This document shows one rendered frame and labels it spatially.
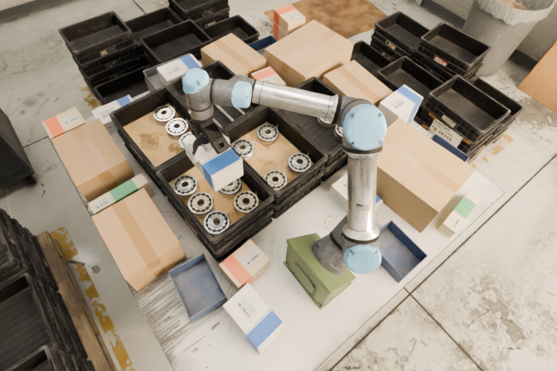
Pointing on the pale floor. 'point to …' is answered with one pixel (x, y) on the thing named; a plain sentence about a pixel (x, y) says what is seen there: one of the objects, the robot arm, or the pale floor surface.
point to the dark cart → (12, 156)
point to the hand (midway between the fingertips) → (212, 155)
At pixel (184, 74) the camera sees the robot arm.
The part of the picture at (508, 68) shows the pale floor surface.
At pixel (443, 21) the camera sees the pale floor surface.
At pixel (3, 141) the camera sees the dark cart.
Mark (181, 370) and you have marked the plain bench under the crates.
